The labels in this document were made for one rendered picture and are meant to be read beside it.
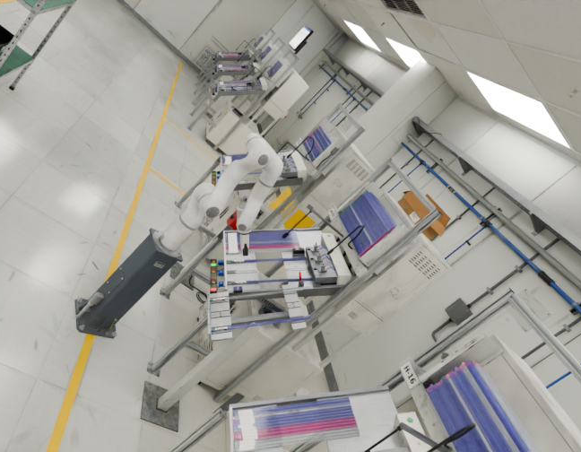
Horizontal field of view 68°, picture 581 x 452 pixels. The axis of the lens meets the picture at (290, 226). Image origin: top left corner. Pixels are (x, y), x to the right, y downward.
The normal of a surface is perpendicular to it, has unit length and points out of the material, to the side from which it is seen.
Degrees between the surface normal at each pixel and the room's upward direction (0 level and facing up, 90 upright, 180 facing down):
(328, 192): 90
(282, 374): 90
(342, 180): 90
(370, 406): 44
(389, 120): 90
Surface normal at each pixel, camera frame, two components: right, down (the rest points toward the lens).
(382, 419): 0.01, -0.86
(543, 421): -0.70, -0.56
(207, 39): 0.15, 0.51
